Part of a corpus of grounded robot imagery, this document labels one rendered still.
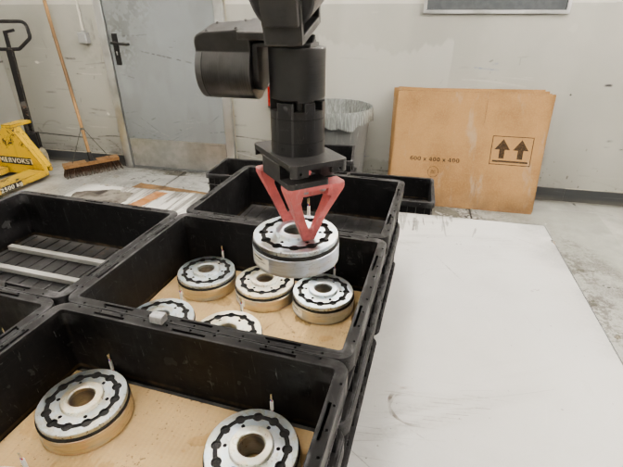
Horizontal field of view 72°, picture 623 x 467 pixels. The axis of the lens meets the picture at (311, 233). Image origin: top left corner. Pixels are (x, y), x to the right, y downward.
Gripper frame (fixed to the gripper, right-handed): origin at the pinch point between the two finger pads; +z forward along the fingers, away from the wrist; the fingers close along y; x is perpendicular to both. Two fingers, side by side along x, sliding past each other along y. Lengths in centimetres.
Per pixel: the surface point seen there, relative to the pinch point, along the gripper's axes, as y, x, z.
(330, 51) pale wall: -252, 153, 2
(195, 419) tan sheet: 2.1, -15.6, 22.2
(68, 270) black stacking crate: -44, -28, 22
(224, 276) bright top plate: -22.1, -3.6, 18.9
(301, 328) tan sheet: -6.8, 3.7, 22.0
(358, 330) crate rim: 7.4, 4.3, 12.1
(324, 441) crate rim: 18.7, -6.9, 12.2
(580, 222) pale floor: -102, 265, 103
